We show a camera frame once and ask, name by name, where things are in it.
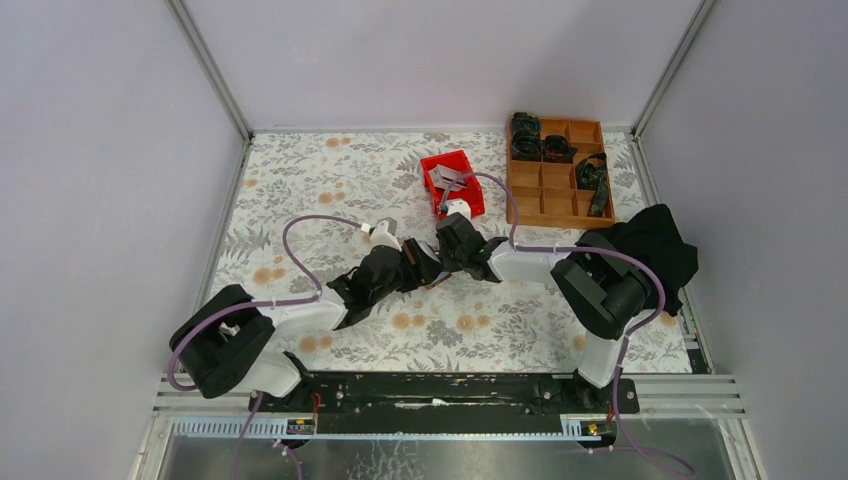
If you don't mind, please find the brown leather card holder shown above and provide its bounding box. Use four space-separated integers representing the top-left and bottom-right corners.
426 272 452 289

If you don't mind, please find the rolled black belt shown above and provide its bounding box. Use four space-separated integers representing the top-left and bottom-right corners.
542 135 578 164

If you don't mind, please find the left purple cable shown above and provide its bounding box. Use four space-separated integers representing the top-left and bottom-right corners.
165 214 372 480

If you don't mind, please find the orange compartment tray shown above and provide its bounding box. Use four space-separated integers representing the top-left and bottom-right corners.
506 113 616 229

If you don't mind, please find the perforated metal strip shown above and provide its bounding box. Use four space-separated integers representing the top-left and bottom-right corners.
172 411 616 447

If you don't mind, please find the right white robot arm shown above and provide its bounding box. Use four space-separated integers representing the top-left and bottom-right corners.
436 213 666 412

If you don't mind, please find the red plastic bin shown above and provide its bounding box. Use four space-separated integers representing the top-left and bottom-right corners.
420 150 486 220

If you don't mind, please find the black cloth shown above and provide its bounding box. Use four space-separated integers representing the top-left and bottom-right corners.
588 204 699 317

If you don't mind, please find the purple cable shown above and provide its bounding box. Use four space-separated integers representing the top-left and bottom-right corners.
437 172 697 478
165 214 372 480

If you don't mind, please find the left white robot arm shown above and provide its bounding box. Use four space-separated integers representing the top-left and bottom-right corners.
168 239 448 411

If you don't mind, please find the rolled camouflage belt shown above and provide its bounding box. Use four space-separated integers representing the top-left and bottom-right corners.
510 112 543 161

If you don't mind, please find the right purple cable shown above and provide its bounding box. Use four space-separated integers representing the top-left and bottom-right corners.
437 172 697 478

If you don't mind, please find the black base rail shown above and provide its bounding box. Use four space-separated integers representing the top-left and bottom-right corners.
249 371 640 426

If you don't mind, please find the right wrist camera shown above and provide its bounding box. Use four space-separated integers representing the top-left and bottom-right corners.
438 199 472 219

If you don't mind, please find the camouflage strap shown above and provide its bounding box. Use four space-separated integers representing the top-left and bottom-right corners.
574 152 611 217

